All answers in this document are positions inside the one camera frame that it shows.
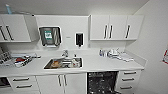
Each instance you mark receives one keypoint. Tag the stainless steel dishwasher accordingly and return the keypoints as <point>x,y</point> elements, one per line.
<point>101,83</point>

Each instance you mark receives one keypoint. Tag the small countertop soap pump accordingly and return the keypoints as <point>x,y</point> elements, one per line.
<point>75,55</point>

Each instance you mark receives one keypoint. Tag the small blue-capped bottle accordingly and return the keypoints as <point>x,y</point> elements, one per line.
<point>101,52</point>

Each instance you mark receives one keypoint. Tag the white patterned bowl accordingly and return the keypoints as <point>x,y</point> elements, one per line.
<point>76,63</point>

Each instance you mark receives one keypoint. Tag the chrome sink faucet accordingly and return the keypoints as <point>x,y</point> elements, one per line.
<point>65,53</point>

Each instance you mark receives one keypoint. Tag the small white bottle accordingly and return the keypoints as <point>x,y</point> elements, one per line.
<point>104,53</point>

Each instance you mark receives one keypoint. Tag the stack of white dishes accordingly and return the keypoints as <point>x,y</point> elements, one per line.
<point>112,53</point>

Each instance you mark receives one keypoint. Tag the orange bowl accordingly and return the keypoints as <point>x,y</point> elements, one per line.
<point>56,62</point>

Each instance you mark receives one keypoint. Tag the grey paper towel dispenser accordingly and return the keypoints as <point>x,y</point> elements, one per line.
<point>50,35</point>

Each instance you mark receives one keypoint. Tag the white two-door sink cabinet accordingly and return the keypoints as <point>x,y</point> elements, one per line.
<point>75,84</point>

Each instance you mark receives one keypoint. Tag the stainless steel sink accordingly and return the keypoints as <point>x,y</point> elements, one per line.
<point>48,66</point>

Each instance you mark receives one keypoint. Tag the white cloth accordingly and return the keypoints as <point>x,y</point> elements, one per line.
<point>126,58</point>

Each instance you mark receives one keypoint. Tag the white drawer unit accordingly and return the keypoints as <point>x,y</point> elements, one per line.
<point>128,80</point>
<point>23,83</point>

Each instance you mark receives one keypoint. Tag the light blue bottle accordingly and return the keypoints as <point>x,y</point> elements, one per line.
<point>8,9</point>

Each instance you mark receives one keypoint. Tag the built-in black microwave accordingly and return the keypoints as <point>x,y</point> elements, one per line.
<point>4,82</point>

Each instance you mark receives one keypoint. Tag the black wall soap dispenser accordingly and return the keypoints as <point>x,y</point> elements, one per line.
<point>79,39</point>

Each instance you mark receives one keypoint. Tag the white three-door wall cabinet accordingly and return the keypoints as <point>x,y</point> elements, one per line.
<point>115,27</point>

